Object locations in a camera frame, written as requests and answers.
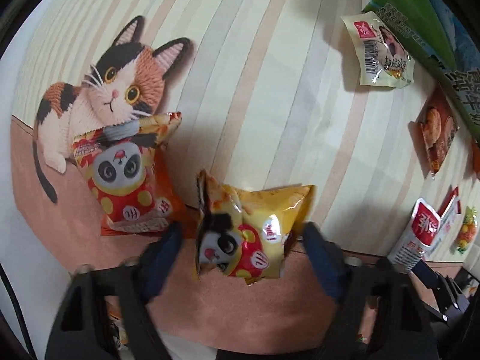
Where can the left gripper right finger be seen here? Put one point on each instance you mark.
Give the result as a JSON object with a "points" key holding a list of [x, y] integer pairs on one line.
{"points": [[401, 329]]}

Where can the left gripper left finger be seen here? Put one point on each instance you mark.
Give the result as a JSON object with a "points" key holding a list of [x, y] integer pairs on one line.
{"points": [[82, 328]]}

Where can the colourful candy bag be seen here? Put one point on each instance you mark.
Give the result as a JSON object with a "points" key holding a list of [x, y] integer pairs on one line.
{"points": [[468, 230]]}

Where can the red white jerky pack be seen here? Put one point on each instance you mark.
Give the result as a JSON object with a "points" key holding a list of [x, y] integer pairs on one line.
{"points": [[417, 237]]}

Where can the long red white pack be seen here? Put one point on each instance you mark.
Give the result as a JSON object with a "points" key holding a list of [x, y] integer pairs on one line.
{"points": [[449, 211]]}

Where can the orange panda snack bag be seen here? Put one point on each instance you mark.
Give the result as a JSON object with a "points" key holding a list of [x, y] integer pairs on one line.
{"points": [[125, 170]]}

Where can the yellow panda snack bag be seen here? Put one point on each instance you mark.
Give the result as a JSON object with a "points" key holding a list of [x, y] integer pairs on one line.
{"points": [[248, 234]]}

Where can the brown cookie packet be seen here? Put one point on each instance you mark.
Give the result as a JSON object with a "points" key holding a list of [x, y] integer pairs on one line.
{"points": [[438, 128]]}

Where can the small pale snack packet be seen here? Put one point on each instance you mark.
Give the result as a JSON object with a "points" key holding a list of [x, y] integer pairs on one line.
{"points": [[384, 62]]}

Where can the small red green wrapper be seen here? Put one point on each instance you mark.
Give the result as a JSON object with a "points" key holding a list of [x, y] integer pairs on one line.
{"points": [[361, 339]]}

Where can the striped cat table mat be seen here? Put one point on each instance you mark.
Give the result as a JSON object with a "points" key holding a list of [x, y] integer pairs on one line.
{"points": [[270, 96]]}

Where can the open cardboard box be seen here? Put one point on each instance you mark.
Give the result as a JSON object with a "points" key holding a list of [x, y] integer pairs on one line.
{"points": [[431, 31]]}

